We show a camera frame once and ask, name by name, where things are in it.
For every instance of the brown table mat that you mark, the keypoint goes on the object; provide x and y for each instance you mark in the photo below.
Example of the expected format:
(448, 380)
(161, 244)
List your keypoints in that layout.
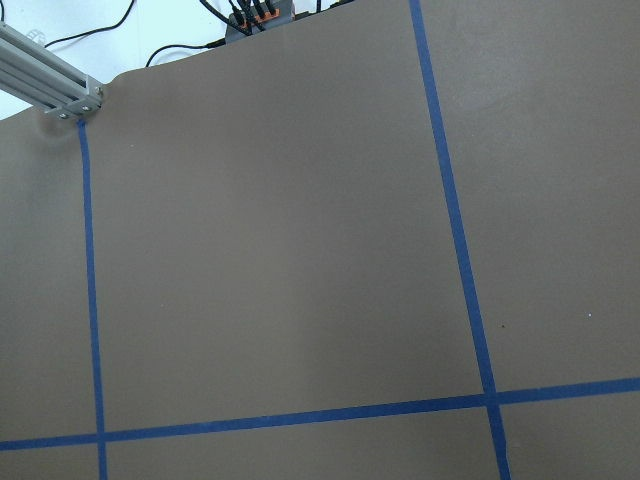
(399, 240)

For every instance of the orange grey usb hub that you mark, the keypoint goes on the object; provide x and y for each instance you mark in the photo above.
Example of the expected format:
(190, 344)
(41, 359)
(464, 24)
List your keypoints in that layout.
(252, 17)

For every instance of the aluminium frame post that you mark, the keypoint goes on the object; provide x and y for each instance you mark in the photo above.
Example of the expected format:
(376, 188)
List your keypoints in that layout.
(42, 79)

